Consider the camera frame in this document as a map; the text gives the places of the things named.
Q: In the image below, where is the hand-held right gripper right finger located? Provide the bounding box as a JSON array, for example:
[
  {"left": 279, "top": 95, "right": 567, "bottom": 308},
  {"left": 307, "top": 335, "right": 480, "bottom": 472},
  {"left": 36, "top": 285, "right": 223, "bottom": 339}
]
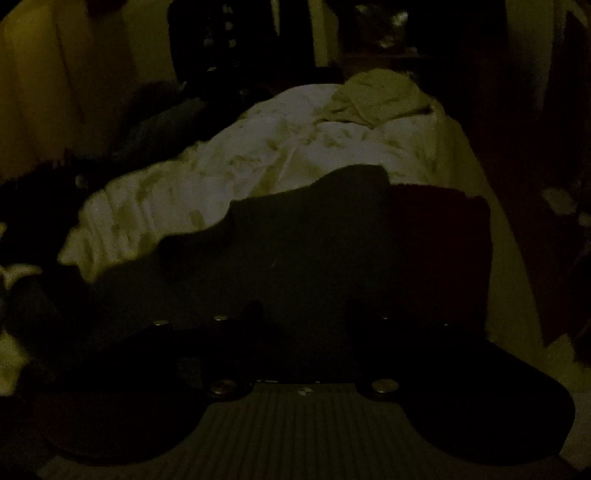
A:
[{"left": 345, "top": 300, "right": 481, "bottom": 398}]

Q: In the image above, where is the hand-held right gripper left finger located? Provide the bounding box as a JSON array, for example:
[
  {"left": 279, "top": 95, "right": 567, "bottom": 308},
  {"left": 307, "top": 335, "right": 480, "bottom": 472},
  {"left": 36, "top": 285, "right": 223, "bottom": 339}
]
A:
[{"left": 139, "top": 302, "right": 267, "bottom": 400}]

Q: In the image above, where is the large dark garment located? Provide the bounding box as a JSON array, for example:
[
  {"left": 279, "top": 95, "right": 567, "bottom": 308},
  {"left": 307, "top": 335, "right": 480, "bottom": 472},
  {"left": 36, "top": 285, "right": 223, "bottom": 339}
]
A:
[{"left": 88, "top": 164, "right": 398, "bottom": 384}]

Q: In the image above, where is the dark red garment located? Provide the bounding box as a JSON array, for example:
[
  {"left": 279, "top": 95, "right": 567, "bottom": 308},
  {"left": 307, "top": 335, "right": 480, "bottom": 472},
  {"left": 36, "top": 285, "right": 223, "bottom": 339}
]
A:
[{"left": 385, "top": 184, "right": 492, "bottom": 337}]

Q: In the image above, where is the white floral duvet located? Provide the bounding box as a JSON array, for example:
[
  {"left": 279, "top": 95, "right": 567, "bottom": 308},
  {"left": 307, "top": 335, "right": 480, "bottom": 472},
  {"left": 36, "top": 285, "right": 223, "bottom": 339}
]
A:
[{"left": 58, "top": 83, "right": 591, "bottom": 462}]

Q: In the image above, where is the dark cloth pile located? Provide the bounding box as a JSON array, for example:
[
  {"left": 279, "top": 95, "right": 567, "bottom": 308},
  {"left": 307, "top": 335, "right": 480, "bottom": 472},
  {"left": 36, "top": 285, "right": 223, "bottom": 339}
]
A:
[{"left": 65, "top": 80, "right": 213, "bottom": 185}]

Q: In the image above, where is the pale green cloth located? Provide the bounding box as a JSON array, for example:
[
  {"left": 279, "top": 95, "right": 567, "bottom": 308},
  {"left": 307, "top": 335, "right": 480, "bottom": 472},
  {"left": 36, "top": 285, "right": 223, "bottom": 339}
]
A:
[{"left": 327, "top": 69, "right": 435, "bottom": 131}]

